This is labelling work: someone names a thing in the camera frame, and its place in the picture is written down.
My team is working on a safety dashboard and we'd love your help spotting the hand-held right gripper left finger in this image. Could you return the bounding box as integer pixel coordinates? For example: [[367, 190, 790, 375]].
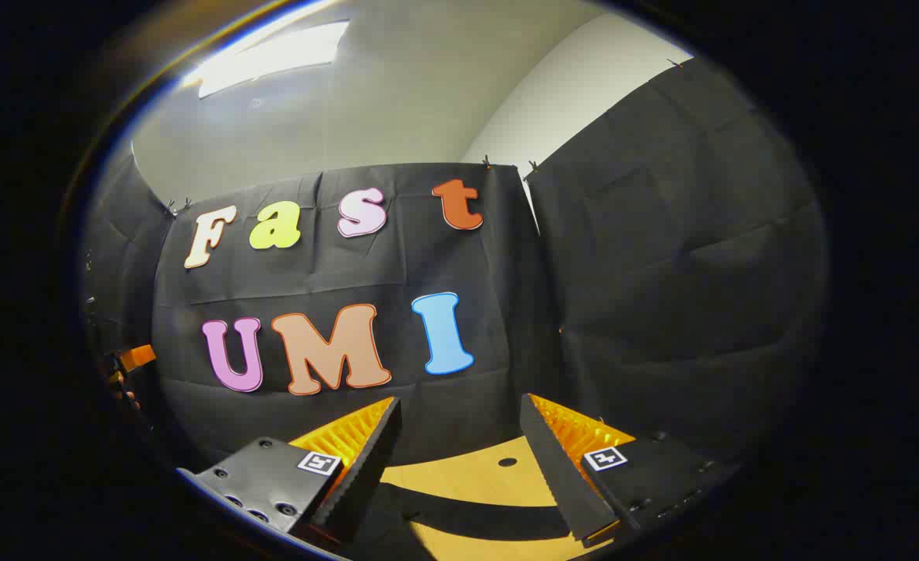
[[177, 396, 404, 548]]

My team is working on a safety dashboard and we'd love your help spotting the rectangular ceiling light panel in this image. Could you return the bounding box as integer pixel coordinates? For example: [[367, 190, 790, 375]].
[[182, 19, 351, 101]]

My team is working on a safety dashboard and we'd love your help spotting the plain black backdrop cloth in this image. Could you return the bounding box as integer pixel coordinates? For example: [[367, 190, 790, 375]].
[[523, 56, 830, 468], [81, 152, 175, 367]]

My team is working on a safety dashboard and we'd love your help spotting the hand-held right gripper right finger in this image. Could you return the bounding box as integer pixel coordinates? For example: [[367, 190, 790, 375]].
[[518, 392, 737, 545]]

